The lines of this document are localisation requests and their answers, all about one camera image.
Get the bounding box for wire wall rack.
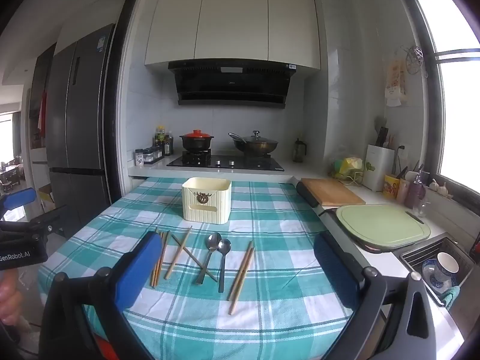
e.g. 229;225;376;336
399;45;428;77

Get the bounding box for green cutting board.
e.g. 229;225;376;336
335;204;431;252

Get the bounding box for wooden chopstick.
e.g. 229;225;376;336
172;235;218;283
164;226;193;280
227;240;253;301
154;230;164;288
157;230;170;284

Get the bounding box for garlic bulbs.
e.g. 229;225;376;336
429;179;449;197

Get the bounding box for dark wok with glass lid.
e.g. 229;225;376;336
229;130;279;156

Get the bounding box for white wall cabinet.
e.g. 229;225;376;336
144;0;322;72

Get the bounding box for steel sink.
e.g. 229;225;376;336
399;232;480;308

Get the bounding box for soap dispenser bottle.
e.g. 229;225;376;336
404;170;428;211

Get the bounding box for white knife block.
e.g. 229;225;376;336
363;143;395;192

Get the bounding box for white blue cup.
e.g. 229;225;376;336
436;252;460;284

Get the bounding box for teal dish cloth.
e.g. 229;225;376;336
440;286;461;308

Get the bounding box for cream utensil holder box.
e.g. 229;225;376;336
182;177;232;223

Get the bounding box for dark grey refrigerator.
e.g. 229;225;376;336
45;23;116;239

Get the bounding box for teal checked tablecloth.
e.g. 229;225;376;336
37;176;355;360

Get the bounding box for blue patterned bowl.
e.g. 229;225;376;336
422;260;451;293

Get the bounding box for metal spoon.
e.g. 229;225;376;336
195;232;223;285
217;238;232;293

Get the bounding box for black gas stove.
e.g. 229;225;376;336
167;149;285;171

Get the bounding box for dark door frame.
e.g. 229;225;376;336
107;0;145;200

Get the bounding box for wooden chopsticks pair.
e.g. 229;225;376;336
229;247;256;316

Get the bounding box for clear spice jar rack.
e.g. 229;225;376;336
143;146;163;166

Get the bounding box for black clay pot red lid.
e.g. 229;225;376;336
179;130;215;152

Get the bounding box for yellow printed cup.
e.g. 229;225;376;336
383;174;401;199

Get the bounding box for window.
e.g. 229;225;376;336
397;0;480;196

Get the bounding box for person's left hand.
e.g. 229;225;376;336
0;272;24;325

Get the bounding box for hanging printed towel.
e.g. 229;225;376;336
385;58;407;107

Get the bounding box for yellow green plastic bag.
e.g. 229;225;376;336
330;156;364;181

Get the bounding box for black range hood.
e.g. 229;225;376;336
167;60;299;109

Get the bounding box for wooden cutting board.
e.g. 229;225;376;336
301;178;366;207

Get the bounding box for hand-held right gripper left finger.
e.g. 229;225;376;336
39;231;164;360

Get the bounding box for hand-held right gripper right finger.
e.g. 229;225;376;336
313;231;460;360

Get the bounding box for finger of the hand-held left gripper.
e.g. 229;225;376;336
0;188;37;220
22;205;68;241

